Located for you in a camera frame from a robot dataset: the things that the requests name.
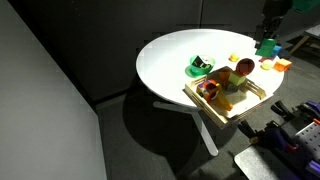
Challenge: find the grey rounded robot base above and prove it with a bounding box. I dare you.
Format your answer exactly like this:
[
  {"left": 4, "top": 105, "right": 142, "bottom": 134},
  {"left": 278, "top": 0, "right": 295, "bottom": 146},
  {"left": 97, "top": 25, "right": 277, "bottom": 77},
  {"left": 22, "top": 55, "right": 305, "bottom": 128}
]
[{"left": 234, "top": 146, "right": 299, "bottom": 180}]

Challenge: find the black and white cube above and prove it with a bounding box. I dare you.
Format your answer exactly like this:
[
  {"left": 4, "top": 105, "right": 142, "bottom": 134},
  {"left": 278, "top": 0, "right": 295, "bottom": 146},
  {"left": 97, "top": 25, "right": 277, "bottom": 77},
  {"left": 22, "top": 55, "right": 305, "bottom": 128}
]
[{"left": 192, "top": 56, "right": 212, "bottom": 69}]

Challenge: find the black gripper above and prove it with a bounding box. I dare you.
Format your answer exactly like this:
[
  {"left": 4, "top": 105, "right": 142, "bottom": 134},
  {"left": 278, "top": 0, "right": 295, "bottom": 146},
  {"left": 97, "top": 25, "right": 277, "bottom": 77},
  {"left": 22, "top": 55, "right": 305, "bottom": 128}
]
[{"left": 254, "top": 0, "right": 293, "bottom": 41}]

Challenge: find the yellow-orange ball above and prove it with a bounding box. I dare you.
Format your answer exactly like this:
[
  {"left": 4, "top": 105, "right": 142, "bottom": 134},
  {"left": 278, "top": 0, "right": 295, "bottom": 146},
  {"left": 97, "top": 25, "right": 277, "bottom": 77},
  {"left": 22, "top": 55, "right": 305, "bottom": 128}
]
[{"left": 229, "top": 53, "right": 240, "bottom": 62}]

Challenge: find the purple orange clamp front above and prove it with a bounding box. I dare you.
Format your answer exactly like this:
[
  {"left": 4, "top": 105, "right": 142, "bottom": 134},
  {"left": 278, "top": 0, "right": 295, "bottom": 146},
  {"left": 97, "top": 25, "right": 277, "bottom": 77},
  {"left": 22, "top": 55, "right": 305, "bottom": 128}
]
[{"left": 238, "top": 120, "right": 299, "bottom": 152}]

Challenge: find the pink flat block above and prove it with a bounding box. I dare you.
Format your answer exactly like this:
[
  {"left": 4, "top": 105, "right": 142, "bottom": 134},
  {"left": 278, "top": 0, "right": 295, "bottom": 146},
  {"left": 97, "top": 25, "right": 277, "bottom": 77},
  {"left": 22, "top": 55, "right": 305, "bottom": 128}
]
[{"left": 259, "top": 57, "right": 275, "bottom": 63}]

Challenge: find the orange cube block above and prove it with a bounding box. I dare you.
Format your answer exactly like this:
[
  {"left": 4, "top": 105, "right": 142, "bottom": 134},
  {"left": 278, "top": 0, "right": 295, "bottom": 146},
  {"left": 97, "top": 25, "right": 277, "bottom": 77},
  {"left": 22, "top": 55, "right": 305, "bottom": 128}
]
[{"left": 273, "top": 59, "right": 292, "bottom": 72}]

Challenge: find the yellow ball near blocks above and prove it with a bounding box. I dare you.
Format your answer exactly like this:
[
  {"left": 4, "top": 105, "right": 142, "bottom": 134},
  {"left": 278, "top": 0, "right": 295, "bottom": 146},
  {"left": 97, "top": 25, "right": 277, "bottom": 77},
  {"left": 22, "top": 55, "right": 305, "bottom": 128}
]
[{"left": 261, "top": 59, "right": 273, "bottom": 70}]

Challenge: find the purple orange clamp rear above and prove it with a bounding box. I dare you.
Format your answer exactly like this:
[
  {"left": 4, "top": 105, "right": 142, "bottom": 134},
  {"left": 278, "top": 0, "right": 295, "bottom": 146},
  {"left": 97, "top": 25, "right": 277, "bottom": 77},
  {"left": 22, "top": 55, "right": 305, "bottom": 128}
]
[{"left": 271, "top": 101, "right": 320, "bottom": 132}]

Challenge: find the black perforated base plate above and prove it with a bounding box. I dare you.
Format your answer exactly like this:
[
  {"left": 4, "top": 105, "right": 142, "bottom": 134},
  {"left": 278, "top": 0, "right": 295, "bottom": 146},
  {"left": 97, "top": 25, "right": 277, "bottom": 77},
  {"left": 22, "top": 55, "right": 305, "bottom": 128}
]
[{"left": 294, "top": 122, "right": 320, "bottom": 160}]

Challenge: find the wooden tray box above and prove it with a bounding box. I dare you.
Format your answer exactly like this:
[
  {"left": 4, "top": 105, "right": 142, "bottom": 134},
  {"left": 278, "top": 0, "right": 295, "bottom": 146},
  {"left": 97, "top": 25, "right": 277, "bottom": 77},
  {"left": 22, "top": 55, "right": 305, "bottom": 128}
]
[{"left": 184, "top": 66, "right": 271, "bottom": 129}]

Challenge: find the green bowl with saucer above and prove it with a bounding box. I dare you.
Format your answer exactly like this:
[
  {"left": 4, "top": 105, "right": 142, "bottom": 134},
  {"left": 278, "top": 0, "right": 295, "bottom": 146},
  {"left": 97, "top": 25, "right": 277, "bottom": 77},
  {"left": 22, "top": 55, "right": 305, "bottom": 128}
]
[{"left": 185, "top": 55, "right": 216, "bottom": 78}]

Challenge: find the green cube block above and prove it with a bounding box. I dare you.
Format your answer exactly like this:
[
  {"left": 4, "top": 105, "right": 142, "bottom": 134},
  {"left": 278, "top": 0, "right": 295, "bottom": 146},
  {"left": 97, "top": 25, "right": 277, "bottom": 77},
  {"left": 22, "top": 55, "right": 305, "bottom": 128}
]
[{"left": 255, "top": 39, "right": 277, "bottom": 57}]

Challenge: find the blue cube block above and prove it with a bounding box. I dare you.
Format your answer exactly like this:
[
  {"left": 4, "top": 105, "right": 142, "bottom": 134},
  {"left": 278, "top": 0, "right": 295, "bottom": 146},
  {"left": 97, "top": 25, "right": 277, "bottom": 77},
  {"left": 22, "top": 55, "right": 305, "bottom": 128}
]
[{"left": 271, "top": 45, "right": 282, "bottom": 58}]

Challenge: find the white table leg base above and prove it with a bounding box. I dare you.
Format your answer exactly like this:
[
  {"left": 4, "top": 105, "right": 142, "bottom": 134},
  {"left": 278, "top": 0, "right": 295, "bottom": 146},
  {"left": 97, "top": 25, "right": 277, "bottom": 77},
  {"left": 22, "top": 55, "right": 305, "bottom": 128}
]
[{"left": 153, "top": 101, "right": 219, "bottom": 156}]

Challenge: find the yellow banana toy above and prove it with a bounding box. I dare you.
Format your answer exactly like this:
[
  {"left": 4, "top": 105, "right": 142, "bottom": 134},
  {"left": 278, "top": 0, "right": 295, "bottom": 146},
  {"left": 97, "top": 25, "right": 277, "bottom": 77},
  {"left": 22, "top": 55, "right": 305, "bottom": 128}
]
[{"left": 216, "top": 83, "right": 233, "bottom": 111}]

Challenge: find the purple orange clamp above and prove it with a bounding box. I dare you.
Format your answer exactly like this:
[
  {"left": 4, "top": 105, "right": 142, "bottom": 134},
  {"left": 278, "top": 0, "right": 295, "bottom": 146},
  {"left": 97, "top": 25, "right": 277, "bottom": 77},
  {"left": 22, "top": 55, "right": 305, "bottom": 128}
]
[
  {"left": 238, "top": 120, "right": 299, "bottom": 152},
  {"left": 271, "top": 101, "right": 320, "bottom": 132}
]

